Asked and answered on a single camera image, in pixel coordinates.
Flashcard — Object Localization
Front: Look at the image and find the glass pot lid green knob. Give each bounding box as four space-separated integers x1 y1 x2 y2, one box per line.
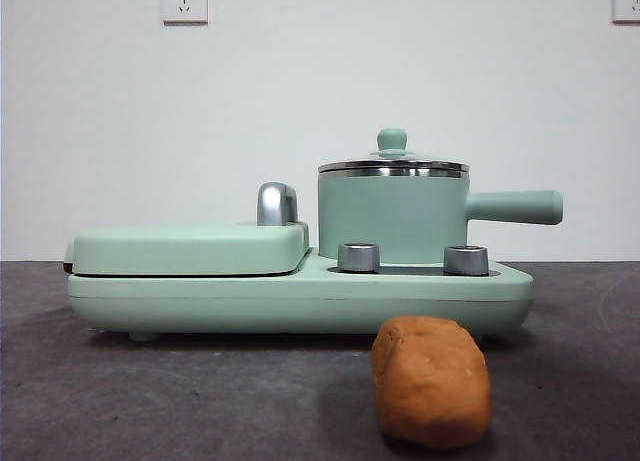
318 127 471 174

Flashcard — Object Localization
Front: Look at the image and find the brown potato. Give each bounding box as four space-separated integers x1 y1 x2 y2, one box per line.
371 314 493 450

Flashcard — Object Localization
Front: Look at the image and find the silver control knob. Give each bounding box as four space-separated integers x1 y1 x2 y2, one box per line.
443 244 490 276
337 242 380 273

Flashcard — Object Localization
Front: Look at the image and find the mint green breakfast machine base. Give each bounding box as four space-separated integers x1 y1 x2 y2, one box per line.
67 245 534 343

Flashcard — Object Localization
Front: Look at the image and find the mint green hinged grill cover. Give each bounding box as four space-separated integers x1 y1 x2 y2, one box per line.
62 219 312 277

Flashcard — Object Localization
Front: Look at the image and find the chrome grill cover handle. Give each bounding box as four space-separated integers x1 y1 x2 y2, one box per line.
256 181 301 228

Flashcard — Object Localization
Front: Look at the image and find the mint green pot with handle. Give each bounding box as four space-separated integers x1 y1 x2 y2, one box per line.
317 168 565 265

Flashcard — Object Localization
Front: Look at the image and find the white wall socket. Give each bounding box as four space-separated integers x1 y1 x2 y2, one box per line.
160 0 209 25
611 0 640 25

